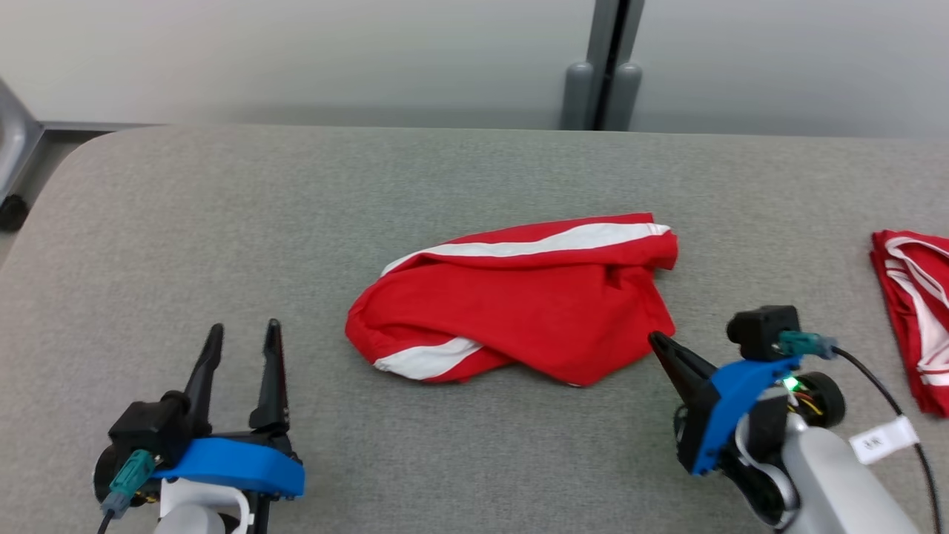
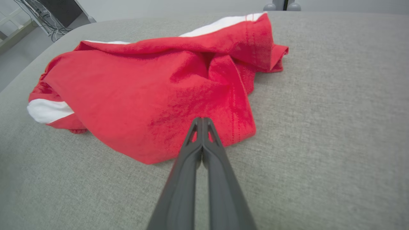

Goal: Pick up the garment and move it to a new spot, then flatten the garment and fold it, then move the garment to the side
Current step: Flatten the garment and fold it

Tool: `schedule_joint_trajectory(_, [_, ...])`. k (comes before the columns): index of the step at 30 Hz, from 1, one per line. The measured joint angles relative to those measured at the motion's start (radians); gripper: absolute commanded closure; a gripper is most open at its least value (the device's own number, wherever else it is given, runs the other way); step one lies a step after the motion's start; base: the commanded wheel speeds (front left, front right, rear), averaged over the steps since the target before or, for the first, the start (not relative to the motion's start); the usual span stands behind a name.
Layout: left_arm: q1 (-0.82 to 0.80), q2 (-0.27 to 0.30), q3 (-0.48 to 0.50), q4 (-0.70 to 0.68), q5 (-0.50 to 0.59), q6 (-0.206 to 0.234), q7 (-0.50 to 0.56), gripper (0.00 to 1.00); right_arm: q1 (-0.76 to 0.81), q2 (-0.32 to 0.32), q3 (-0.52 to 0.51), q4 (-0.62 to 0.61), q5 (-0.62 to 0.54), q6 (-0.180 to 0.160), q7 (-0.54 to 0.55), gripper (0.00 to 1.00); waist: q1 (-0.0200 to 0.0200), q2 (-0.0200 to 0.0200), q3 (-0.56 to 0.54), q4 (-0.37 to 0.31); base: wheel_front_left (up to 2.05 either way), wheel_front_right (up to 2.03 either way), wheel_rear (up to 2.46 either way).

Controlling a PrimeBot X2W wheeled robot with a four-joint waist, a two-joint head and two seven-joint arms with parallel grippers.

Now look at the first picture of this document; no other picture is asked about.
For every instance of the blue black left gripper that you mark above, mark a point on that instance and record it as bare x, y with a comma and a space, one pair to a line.
230, 467

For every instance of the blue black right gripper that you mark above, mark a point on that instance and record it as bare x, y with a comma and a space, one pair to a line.
730, 393

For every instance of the red shorts with white stripe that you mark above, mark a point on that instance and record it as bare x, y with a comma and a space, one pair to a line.
534, 304

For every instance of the red white sports jersey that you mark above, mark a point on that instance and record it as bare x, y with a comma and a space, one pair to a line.
908, 319

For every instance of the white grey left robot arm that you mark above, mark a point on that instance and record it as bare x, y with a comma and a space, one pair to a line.
196, 515

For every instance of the black caster wheel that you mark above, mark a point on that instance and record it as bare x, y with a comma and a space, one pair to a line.
11, 213

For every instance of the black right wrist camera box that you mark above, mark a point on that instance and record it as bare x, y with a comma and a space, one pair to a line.
760, 332

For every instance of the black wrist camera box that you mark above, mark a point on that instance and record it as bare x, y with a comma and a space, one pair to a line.
760, 332
144, 426

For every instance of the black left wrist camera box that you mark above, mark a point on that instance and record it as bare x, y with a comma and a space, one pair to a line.
144, 426

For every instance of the grey partition post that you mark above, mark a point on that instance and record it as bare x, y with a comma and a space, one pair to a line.
602, 67

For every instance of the grey metal frame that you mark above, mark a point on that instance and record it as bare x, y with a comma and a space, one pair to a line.
18, 133

